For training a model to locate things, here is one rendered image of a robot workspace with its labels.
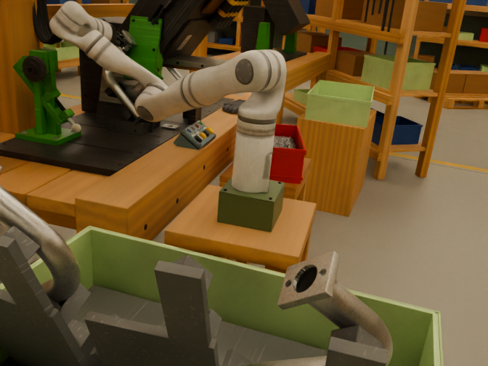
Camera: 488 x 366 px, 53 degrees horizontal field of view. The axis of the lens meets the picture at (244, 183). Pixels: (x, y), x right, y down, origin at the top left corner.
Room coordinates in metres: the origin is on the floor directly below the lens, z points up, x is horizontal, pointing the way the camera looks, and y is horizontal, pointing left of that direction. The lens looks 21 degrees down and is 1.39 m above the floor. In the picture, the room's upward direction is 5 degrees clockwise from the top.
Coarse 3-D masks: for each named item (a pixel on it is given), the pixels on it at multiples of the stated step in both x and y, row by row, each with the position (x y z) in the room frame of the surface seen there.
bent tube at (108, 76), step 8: (128, 32) 1.72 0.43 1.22; (128, 40) 1.68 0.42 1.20; (104, 72) 1.67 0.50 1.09; (112, 72) 1.69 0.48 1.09; (112, 80) 1.66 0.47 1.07; (112, 88) 1.65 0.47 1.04; (120, 88) 1.65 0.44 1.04; (120, 96) 1.64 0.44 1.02; (128, 96) 1.65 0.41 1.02; (128, 104) 1.62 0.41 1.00; (136, 112) 1.61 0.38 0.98
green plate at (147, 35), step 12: (132, 24) 1.74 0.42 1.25; (144, 24) 1.73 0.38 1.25; (156, 24) 1.72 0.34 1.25; (132, 36) 1.73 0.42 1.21; (144, 36) 1.72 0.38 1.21; (156, 36) 1.71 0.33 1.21; (132, 48) 1.72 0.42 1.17; (144, 48) 1.71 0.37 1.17; (156, 48) 1.70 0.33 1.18; (144, 60) 1.70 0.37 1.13; (156, 60) 1.69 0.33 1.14
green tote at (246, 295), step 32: (96, 256) 0.79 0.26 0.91; (128, 256) 0.77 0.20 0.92; (160, 256) 0.76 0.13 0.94; (192, 256) 0.74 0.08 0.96; (0, 288) 0.60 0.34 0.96; (128, 288) 0.77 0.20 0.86; (224, 288) 0.72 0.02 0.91; (256, 288) 0.70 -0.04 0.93; (224, 320) 0.72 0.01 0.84; (256, 320) 0.70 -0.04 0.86; (288, 320) 0.69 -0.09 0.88; (320, 320) 0.67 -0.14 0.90; (384, 320) 0.64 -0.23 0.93; (416, 320) 0.63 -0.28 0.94; (0, 352) 0.58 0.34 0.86; (416, 352) 0.63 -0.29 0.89
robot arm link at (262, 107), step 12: (276, 60) 1.12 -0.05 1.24; (276, 72) 1.11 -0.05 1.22; (276, 84) 1.13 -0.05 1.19; (252, 96) 1.17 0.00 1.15; (264, 96) 1.15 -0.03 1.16; (276, 96) 1.14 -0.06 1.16; (240, 108) 1.13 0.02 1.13; (252, 108) 1.12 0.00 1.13; (264, 108) 1.12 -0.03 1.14; (276, 108) 1.12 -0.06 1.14; (252, 120) 1.10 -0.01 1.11; (264, 120) 1.10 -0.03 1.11; (276, 120) 1.14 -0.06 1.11
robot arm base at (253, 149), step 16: (240, 128) 1.12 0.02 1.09; (256, 128) 1.10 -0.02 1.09; (272, 128) 1.12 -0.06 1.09; (240, 144) 1.11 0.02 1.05; (256, 144) 1.10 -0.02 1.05; (272, 144) 1.13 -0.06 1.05; (240, 160) 1.11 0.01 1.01; (256, 160) 1.10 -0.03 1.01; (240, 176) 1.11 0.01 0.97; (256, 176) 1.10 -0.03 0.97; (256, 192) 1.11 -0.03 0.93
